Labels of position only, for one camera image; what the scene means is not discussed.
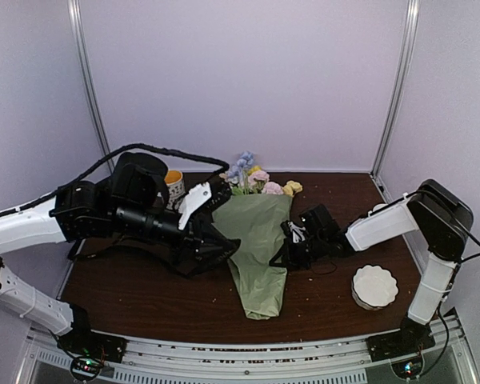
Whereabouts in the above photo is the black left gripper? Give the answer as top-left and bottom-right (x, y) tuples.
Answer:
(110, 199), (231, 266)

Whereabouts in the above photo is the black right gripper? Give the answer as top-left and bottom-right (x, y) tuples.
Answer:
(270, 234), (327, 271)

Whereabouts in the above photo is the wrapping paper sheet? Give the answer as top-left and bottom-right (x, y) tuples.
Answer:
(213, 194), (292, 320)

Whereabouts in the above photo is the pale yellow flower stem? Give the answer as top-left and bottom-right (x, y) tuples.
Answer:
(282, 180), (303, 197)

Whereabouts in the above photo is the blue flower stem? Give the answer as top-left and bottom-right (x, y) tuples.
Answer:
(219, 151), (254, 194)

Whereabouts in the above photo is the pink rose flower stem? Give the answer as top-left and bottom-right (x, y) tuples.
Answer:
(247, 169), (284, 195)

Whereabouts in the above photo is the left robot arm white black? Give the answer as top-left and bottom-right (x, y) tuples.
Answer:
(0, 143), (241, 355)

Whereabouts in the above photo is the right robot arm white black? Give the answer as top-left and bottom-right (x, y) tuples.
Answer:
(269, 178), (480, 354)

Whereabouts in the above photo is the small white bowl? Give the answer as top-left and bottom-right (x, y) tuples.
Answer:
(372, 203), (387, 213)

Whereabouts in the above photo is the scalloped white bowl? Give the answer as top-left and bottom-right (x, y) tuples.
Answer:
(351, 265), (398, 310)

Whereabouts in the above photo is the patterned mug yellow inside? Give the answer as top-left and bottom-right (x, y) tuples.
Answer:
(164, 170), (186, 210)

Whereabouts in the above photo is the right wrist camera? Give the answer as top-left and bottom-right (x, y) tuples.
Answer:
(281, 221), (308, 244)

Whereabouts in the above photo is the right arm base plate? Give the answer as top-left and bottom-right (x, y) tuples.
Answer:
(366, 331), (436, 362)

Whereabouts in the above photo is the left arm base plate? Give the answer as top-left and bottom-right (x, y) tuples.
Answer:
(56, 330), (127, 363)

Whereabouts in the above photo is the right aluminium frame post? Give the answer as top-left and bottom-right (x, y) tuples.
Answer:
(370, 0), (421, 179)

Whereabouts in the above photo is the aluminium frame post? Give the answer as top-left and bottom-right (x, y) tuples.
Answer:
(370, 0), (421, 179)
(67, 0), (111, 156)

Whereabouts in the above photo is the left aluminium frame post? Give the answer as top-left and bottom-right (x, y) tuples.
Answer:
(67, 0), (111, 156)

